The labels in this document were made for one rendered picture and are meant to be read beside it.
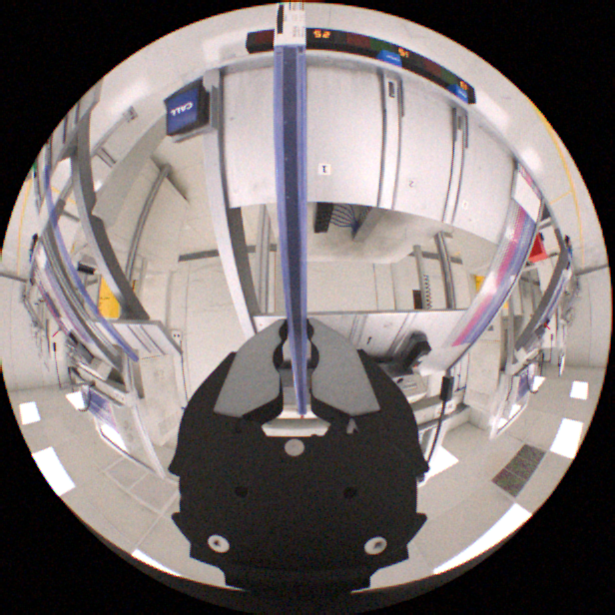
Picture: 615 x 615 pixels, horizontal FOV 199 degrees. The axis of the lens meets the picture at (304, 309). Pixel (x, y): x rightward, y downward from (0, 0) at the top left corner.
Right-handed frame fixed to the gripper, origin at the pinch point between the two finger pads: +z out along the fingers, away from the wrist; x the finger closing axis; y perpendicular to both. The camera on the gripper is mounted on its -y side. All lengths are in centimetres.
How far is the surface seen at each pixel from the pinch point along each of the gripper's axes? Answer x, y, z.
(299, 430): -1.5, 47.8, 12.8
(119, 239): -85, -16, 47
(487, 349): 135, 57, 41
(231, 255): -8.4, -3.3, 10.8
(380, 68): 9.0, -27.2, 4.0
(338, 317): 6.8, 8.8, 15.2
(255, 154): -4.4, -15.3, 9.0
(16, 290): -749, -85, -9
